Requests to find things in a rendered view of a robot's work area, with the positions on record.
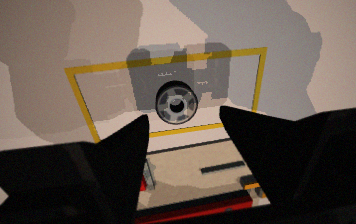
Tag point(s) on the yellow rectangular tape outline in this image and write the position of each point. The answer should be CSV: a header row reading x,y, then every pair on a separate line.
x,y
70,72

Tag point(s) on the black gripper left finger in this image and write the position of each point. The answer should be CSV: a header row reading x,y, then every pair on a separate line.
x,y
112,169

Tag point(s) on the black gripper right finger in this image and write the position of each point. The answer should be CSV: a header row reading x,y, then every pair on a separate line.
x,y
280,153

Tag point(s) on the black tyre with grey rim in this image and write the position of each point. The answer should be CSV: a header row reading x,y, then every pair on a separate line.
x,y
176,114

